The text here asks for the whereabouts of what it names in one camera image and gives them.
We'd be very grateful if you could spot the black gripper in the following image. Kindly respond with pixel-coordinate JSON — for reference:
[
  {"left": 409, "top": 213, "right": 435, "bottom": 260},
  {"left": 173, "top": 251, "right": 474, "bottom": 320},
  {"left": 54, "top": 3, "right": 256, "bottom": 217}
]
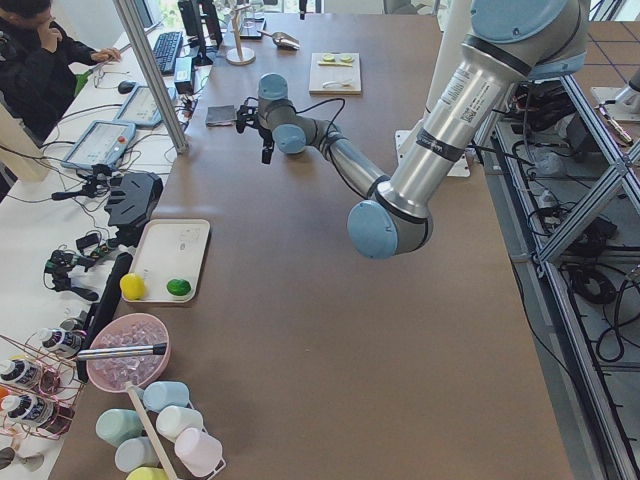
[{"left": 235, "top": 97, "right": 273, "bottom": 164}]

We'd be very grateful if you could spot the white ceramic spoon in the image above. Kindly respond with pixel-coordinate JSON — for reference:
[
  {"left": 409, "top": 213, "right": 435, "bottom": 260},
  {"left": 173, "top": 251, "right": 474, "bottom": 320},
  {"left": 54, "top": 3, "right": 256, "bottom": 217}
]
[{"left": 322, "top": 81, "right": 353, "bottom": 89}]

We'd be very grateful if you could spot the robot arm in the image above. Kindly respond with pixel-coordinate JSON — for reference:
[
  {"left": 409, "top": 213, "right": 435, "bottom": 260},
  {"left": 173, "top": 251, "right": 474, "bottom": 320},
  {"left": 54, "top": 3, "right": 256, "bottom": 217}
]
[{"left": 236, "top": 0, "right": 590, "bottom": 259}]

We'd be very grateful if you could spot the steel scoop in bowl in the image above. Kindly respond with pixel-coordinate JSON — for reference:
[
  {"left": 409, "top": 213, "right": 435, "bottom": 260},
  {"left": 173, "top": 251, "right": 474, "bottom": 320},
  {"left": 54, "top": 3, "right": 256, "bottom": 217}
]
[{"left": 76, "top": 343, "right": 169, "bottom": 361}]

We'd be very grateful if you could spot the pink bowl of ice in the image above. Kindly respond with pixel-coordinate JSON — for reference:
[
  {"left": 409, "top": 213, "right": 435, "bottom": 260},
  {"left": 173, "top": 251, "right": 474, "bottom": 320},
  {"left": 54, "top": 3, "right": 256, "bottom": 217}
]
[{"left": 86, "top": 313, "right": 171, "bottom": 393}]

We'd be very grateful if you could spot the grey folded cloth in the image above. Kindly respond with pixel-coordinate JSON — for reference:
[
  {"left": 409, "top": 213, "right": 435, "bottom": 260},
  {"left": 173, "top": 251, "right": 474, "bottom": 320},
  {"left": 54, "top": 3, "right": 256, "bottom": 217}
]
[{"left": 205, "top": 105, "right": 237, "bottom": 128}]

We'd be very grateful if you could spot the wooden mug tree stand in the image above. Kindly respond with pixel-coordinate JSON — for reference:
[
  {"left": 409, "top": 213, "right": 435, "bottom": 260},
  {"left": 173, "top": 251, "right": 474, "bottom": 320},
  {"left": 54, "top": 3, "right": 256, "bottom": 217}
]
[{"left": 226, "top": 5, "right": 256, "bottom": 66}]

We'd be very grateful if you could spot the bamboo cutting board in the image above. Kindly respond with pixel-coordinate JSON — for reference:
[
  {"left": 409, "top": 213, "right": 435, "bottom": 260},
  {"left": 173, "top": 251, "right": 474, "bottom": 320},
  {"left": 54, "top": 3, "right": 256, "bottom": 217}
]
[{"left": 308, "top": 52, "right": 362, "bottom": 95}]

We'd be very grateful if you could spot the steel scoop on table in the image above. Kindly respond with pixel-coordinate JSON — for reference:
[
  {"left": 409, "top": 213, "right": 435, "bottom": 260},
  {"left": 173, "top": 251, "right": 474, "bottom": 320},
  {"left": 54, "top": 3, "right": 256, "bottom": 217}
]
[{"left": 259, "top": 29, "right": 300, "bottom": 51}]

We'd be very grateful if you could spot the yellow plastic knife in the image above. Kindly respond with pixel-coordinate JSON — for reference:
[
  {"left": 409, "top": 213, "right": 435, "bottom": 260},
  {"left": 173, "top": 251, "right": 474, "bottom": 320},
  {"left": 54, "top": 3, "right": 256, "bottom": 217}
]
[{"left": 317, "top": 61, "right": 353, "bottom": 68}]

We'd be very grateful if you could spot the black framed tray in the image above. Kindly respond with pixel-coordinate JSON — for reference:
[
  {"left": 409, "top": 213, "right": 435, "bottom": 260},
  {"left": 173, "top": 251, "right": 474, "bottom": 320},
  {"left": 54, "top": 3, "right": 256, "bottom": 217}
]
[{"left": 239, "top": 18, "right": 266, "bottom": 40}]

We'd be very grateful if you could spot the teach pendant tablet far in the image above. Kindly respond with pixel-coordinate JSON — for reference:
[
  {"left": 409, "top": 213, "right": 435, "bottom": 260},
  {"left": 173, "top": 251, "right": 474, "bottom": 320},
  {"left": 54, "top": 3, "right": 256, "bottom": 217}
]
[{"left": 114, "top": 85, "right": 162, "bottom": 129}]

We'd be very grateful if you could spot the teach pendant tablet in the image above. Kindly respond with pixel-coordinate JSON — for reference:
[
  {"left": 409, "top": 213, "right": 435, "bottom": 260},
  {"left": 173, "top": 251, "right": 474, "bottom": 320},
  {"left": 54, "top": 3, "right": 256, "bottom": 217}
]
[
  {"left": 61, "top": 120, "right": 137, "bottom": 171},
  {"left": 114, "top": 85, "right": 162, "bottom": 129}
]

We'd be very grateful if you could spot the black keyboard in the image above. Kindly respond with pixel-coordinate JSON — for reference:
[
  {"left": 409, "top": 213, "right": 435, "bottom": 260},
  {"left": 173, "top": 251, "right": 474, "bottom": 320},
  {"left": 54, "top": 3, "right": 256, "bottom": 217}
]
[{"left": 152, "top": 31, "right": 183, "bottom": 76}]

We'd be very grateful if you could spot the computer monitor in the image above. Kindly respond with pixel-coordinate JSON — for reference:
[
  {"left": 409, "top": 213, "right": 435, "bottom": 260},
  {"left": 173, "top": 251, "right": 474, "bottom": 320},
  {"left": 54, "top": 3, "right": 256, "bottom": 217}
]
[{"left": 177, "top": 0, "right": 223, "bottom": 66}]

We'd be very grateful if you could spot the cream serving tray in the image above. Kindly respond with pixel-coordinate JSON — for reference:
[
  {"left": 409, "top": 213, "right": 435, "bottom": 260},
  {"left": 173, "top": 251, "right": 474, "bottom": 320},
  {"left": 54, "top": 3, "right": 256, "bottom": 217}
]
[{"left": 122, "top": 219, "right": 211, "bottom": 304}]

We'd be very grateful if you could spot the computer mouse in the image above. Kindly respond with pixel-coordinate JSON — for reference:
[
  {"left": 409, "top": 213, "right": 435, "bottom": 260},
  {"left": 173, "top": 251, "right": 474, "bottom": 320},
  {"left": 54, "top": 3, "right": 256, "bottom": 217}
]
[{"left": 117, "top": 81, "right": 136, "bottom": 95}]

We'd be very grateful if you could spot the teach pendant tablet near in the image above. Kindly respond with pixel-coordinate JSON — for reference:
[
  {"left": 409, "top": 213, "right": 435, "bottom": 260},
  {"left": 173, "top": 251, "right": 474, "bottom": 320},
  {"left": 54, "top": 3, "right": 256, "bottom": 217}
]
[{"left": 61, "top": 120, "right": 137, "bottom": 171}]

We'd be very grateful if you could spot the green lime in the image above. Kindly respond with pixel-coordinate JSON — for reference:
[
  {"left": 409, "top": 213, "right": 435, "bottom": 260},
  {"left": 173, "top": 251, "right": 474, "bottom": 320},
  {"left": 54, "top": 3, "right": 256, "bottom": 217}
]
[{"left": 166, "top": 278, "right": 192, "bottom": 297}]

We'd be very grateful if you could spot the yellow lemon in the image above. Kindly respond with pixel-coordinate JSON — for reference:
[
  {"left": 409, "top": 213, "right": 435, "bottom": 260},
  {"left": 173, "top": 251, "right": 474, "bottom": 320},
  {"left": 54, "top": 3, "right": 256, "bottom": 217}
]
[{"left": 119, "top": 273, "right": 146, "bottom": 301}]

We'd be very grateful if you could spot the person in black jacket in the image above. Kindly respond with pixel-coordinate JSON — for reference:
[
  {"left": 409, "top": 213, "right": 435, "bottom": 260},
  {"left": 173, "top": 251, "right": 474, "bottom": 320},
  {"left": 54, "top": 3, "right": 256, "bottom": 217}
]
[{"left": 1, "top": 1, "right": 121, "bottom": 143}]

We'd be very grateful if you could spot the blue pastel cup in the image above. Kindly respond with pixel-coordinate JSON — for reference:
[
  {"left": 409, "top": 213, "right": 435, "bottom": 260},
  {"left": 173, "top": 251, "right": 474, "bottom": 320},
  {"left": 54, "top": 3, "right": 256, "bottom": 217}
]
[{"left": 143, "top": 381, "right": 190, "bottom": 413}]

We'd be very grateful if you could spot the white pastel cup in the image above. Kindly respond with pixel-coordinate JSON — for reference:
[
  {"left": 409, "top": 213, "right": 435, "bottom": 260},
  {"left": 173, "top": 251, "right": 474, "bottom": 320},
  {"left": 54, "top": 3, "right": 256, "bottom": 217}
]
[{"left": 156, "top": 405, "right": 204, "bottom": 442}]

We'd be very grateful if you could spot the pink pastel cup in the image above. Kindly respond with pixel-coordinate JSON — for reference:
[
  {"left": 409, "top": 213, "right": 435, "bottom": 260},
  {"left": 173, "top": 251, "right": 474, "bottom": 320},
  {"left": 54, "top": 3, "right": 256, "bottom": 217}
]
[{"left": 174, "top": 427, "right": 223, "bottom": 477}]

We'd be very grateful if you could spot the green pastel cup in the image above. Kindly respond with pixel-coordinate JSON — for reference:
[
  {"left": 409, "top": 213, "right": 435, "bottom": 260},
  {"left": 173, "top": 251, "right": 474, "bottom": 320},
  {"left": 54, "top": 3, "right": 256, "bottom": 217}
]
[{"left": 95, "top": 409, "right": 144, "bottom": 447}]

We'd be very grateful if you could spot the pale blue cup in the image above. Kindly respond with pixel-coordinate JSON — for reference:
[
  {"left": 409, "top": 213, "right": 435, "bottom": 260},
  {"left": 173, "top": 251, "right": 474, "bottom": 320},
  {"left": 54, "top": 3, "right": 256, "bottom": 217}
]
[{"left": 114, "top": 437, "right": 159, "bottom": 473}]

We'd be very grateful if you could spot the yellow pastel cup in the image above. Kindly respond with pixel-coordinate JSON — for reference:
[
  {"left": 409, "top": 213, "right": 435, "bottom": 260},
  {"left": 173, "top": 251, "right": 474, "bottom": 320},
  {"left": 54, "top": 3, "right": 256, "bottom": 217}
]
[{"left": 126, "top": 466, "right": 168, "bottom": 480}]

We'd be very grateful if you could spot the aluminium frame post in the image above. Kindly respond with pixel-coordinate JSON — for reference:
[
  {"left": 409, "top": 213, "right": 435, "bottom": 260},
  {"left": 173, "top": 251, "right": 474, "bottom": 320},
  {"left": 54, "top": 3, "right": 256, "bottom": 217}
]
[{"left": 113, "top": 0, "right": 188, "bottom": 155}]

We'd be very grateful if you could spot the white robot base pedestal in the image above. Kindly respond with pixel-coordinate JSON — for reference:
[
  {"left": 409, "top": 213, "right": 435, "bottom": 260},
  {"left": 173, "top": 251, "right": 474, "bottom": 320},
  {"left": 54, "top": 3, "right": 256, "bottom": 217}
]
[{"left": 395, "top": 0, "right": 472, "bottom": 177}]

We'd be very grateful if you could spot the copper wire bottle rack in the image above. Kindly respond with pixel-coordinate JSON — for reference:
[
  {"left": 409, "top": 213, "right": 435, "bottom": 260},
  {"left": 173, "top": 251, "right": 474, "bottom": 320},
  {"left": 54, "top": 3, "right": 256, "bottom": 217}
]
[{"left": 1, "top": 335, "right": 84, "bottom": 440}]

